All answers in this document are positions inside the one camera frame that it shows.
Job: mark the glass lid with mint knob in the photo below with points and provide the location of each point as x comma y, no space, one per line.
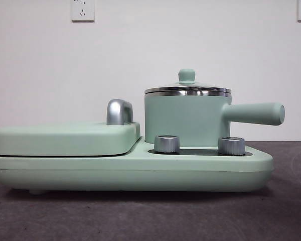
186,75

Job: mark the mint green steamer pot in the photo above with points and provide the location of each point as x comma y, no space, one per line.
185,118

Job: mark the silver control knob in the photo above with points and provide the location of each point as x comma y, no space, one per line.
165,144
230,145

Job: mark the mint green hinged grill cover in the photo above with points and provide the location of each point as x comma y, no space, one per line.
65,138

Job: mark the mint green breakfast maker base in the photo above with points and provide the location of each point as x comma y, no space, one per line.
65,170

